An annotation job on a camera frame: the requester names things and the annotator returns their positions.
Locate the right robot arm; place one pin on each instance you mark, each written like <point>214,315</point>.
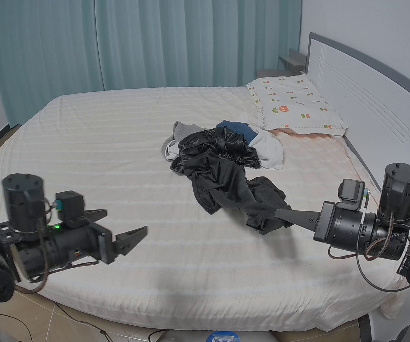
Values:
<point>402,191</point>

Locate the white printed pillow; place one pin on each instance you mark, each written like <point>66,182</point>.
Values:
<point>290,102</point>

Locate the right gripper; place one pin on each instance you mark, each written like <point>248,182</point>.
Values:
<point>347,226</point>

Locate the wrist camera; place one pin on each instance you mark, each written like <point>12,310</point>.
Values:
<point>351,191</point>
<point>71,205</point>

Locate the blue-green curtain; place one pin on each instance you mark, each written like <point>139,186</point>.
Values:
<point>48,48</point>
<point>190,30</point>

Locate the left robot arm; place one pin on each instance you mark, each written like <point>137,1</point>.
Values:
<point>23,198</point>

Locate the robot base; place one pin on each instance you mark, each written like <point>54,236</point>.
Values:
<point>190,336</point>

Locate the bed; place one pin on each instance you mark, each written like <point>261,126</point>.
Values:
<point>119,137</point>

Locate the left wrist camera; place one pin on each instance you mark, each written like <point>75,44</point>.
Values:
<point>71,205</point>

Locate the pile of clothes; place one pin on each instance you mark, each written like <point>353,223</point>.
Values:
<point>222,144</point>

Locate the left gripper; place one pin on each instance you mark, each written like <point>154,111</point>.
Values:
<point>69,246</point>

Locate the black T-shirt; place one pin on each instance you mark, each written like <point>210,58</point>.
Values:
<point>233,187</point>

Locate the grey bedside table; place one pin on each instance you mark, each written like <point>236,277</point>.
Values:
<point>292,60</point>

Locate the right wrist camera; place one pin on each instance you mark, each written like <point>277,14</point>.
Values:
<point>351,191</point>

